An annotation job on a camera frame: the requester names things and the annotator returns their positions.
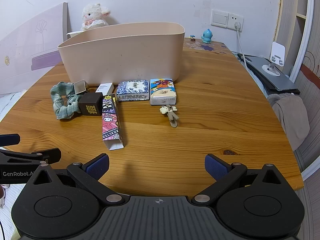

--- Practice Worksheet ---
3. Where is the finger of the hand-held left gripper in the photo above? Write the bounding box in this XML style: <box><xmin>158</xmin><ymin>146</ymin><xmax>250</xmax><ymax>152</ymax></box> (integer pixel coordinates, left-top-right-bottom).
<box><xmin>0</xmin><ymin>134</ymin><xmax>21</xmax><ymax>146</ymax></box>
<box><xmin>0</xmin><ymin>148</ymin><xmax>62</xmax><ymax>165</ymax></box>

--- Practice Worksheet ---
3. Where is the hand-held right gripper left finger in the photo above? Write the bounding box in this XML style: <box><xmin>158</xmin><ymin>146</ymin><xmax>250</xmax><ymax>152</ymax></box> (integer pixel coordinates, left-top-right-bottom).
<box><xmin>31</xmin><ymin>154</ymin><xmax>125</xmax><ymax>204</ymax></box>

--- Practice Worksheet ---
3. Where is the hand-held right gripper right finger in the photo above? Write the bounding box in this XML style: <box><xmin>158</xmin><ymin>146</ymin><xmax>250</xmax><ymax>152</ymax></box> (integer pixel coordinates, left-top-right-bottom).
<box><xmin>192</xmin><ymin>154</ymin><xmax>284</xmax><ymax>204</ymax></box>

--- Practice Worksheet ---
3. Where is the light blue bed sheet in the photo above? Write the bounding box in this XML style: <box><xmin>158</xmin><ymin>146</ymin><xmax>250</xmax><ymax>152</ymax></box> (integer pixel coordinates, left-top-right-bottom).
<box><xmin>0</xmin><ymin>91</ymin><xmax>28</xmax><ymax>123</ymax></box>

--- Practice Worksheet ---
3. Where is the long cartoon print box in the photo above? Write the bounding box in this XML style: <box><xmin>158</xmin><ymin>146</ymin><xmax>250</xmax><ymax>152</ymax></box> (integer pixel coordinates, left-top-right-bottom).
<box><xmin>102</xmin><ymin>94</ymin><xmax>125</xmax><ymax>151</ymax></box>

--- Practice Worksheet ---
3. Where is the black cube box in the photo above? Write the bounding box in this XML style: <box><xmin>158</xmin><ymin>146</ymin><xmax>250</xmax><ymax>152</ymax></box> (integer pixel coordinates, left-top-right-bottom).
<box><xmin>78</xmin><ymin>92</ymin><xmax>104</xmax><ymax>117</ymax></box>

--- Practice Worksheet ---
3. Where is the green checked scrunchie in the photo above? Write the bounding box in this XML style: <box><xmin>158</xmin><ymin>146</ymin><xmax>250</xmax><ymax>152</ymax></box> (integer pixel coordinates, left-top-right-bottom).
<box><xmin>50</xmin><ymin>81</ymin><xmax>84</xmax><ymax>120</ymax></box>

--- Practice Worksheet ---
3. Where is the small open gold-trimmed box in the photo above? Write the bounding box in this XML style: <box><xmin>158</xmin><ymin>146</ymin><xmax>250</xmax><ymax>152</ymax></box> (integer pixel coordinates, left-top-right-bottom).
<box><xmin>73</xmin><ymin>79</ymin><xmax>91</xmax><ymax>95</ymax></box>

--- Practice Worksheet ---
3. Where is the small white box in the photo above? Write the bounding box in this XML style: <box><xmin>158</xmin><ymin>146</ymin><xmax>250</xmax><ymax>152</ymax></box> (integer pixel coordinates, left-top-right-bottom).
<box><xmin>95</xmin><ymin>83</ymin><xmax>115</xmax><ymax>97</ymax></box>

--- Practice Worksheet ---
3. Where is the blue white tissue pack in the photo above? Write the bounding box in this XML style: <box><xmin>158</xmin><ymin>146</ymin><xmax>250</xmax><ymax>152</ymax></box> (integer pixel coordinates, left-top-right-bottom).
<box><xmin>116</xmin><ymin>79</ymin><xmax>150</xmax><ymax>102</ymax></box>

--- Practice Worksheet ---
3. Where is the grey cloth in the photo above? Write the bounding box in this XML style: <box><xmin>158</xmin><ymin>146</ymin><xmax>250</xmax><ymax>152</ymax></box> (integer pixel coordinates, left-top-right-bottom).
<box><xmin>267</xmin><ymin>93</ymin><xmax>311</xmax><ymax>152</ymax></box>

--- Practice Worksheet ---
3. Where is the colourful cartoon tissue pack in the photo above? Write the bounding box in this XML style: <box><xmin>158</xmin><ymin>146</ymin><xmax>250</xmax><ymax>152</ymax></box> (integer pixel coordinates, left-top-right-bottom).
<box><xmin>149</xmin><ymin>78</ymin><xmax>176</xmax><ymax>106</ymax></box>

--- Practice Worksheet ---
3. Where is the black laptop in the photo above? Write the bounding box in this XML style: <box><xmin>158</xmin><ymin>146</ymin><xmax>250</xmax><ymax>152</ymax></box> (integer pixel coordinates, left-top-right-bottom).
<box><xmin>246</xmin><ymin>67</ymin><xmax>301</xmax><ymax>96</ymax></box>

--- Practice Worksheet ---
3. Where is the beige plastic storage bin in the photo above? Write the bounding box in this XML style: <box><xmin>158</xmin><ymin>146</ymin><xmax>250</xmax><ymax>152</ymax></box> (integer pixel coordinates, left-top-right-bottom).
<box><xmin>57</xmin><ymin>22</ymin><xmax>186</xmax><ymax>86</ymax></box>

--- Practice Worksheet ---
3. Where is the grey laptop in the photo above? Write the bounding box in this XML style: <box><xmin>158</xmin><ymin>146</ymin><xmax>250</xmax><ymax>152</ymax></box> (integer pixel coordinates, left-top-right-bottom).
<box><xmin>237</xmin><ymin>54</ymin><xmax>292</xmax><ymax>82</ymax></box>

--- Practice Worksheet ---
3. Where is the purple floral table mat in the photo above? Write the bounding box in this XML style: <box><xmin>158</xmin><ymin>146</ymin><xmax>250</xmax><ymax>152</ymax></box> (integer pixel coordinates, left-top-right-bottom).
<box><xmin>183</xmin><ymin>37</ymin><xmax>232</xmax><ymax>55</ymax></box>

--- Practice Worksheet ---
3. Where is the blue figurine toy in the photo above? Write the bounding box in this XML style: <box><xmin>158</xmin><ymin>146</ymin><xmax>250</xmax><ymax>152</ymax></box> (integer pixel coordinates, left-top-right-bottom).
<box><xmin>201</xmin><ymin>28</ymin><xmax>213</xmax><ymax>44</ymax></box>

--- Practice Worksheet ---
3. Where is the white phone stand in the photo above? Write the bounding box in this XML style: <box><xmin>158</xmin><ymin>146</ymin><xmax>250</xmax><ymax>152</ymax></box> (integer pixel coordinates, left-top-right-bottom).
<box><xmin>261</xmin><ymin>42</ymin><xmax>286</xmax><ymax>77</ymax></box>

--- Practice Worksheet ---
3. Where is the white plush sheep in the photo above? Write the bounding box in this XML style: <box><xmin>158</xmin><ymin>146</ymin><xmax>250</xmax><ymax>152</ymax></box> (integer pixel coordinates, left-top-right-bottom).
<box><xmin>80</xmin><ymin>3</ymin><xmax>111</xmax><ymax>31</ymax></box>

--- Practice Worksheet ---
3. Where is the wooden shelf unit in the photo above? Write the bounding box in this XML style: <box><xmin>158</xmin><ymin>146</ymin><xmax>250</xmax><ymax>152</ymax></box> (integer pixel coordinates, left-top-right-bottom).
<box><xmin>274</xmin><ymin>0</ymin><xmax>316</xmax><ymax>81</ymax></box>

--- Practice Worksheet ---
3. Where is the white plug and cable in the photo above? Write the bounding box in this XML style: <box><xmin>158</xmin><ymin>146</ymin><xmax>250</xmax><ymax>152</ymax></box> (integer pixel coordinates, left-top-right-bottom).
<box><xmin>233</xmin><ymin>21</ymin><xmax>251</xmax><ymax>72</ymax></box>

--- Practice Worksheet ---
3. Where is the white wall switch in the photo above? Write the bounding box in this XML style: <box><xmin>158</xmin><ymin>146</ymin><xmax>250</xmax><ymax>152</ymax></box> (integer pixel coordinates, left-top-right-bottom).
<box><xmin>210</xmin><ymin>9</ymin><xmax>229</xmax><ymax>28</ymax></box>

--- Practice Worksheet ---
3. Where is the white wall socket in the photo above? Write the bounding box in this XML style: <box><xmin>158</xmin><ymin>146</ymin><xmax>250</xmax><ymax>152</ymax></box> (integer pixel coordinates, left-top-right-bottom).
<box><xmin>227</xmin><ymin>12</ymin><xmax>244</xmax><ymax>33</ymax></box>

